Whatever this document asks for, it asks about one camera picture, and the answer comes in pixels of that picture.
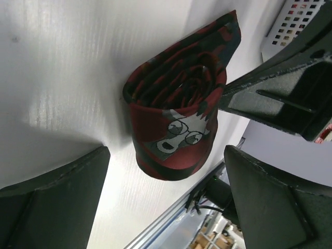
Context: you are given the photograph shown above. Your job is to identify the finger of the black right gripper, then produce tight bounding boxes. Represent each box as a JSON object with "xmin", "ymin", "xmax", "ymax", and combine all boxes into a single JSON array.
[{"xmin": 218, "ymin": 1, "xmax": 331, "ymax": 142}]

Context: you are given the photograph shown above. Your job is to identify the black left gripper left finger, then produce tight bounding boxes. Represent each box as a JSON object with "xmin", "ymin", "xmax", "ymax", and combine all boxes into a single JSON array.
[{"xmin": 1, "ymin": 146, "xmax": 110, "ymax": 248}]

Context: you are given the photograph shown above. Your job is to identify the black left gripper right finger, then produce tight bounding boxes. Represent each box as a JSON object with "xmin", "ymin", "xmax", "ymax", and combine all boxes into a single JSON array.
[{"xmin": 224, "ymin": 145, "xmax": 331, "ymax": 248}]

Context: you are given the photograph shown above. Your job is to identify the dark red patterned tie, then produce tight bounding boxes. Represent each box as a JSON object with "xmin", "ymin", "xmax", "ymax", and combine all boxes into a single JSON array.
[{"xmin": 122, "ymin": 11, "xmax": 241, "ymax": 181}]

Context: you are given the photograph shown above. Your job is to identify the white plastic mesh basket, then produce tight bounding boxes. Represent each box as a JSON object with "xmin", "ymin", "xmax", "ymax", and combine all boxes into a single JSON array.
[{"xmin": 260, "ymin": 0, "xmax": 326, "ymax": 62}]

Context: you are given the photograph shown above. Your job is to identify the aluminium mounting rail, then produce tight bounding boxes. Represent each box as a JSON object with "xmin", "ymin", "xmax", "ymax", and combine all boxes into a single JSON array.
[{"xmin": 124, "ymin": 158, "xmax": 225, "ymax": 248}]

